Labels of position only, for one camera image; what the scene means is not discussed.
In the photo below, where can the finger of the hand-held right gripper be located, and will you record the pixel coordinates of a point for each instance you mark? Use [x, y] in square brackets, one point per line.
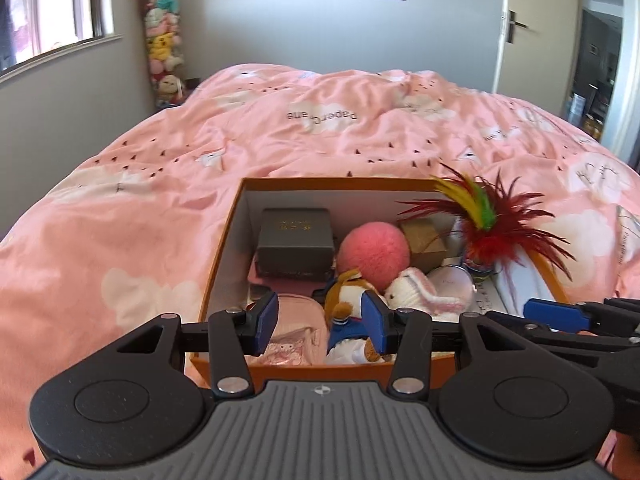
[575, 345]
[550, 312]

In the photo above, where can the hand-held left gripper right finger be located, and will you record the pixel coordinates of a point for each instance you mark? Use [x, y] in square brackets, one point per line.
[375, 327]

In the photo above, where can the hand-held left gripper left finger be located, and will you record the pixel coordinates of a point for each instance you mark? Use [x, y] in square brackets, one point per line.
[265, 322]

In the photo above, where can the plush dog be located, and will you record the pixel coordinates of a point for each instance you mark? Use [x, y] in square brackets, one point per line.
[345, 295]

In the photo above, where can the crochet rabbit with pink ears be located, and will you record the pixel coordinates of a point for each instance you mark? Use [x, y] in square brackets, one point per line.
[410, 290]

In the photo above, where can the orange cardboard box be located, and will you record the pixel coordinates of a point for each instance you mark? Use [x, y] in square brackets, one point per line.
[325, 374]

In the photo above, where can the pink plush ball toy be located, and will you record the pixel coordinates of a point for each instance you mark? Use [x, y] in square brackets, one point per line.
[372, 252]

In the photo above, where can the dark grey box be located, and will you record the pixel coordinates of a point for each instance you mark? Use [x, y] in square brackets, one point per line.
[295, 245]

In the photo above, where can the round metal tin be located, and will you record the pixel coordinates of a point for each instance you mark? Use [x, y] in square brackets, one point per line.
[450, 285]

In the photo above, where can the small brown cardboard box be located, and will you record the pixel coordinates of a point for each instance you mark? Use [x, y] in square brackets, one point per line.
[425, 245]

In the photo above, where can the red feather shuttlecock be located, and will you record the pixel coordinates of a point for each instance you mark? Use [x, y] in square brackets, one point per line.
[482, 240]

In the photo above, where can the white rectangular case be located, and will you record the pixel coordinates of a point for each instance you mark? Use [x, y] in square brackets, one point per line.
[520, 285]

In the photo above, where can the white door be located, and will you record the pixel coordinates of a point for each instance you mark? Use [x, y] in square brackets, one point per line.
[545, 60]

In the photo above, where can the hanging plush toy column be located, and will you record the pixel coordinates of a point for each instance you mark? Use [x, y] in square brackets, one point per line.
[162, 45]

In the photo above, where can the window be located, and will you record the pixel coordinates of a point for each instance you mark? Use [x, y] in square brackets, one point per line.
[45, 5]

